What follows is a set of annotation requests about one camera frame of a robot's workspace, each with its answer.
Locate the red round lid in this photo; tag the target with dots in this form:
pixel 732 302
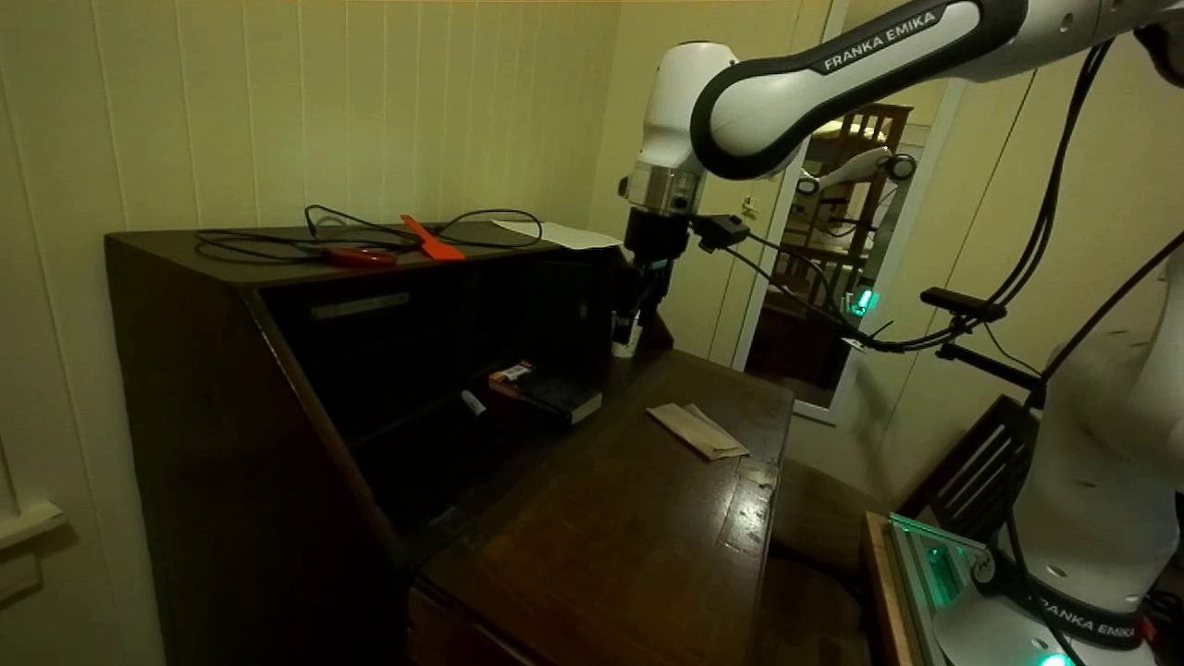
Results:
pixel 363 257

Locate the dark wooden secretary desk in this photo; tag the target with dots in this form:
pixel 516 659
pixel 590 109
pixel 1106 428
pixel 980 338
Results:
pixel 601 518

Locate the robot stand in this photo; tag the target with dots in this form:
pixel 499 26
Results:
pixel 911 573

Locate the white framed mirror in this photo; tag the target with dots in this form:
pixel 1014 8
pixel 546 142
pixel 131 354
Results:
pixel 814 305

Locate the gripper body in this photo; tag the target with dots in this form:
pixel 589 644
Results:
pixel 656 237

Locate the white marker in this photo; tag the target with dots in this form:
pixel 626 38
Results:
pixel 473 402

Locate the dark wooden chair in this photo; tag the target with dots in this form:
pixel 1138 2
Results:
pixel 971 467

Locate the brown paper envelope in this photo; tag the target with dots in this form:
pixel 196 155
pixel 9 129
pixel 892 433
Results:
pixel 698 430

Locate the camera on mount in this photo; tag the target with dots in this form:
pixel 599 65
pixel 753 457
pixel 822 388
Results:
pixel 962 303

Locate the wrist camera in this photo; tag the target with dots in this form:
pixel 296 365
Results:
pixel 722 230

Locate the small orange box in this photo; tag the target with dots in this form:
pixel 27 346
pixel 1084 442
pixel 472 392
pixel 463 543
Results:
pixel 511 374

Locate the orange spatula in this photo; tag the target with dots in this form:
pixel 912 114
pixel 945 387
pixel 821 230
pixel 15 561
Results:
pixel 430 240

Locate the black book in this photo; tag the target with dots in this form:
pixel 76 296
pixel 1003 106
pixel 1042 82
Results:
pixel 562 396

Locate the white paper sheet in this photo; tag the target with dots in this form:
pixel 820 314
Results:
pixel 560 235

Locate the white coffee cup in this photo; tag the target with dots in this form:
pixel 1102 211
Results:
pixel 626 344

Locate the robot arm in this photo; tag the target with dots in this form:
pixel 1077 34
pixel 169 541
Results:
pixel 795 102

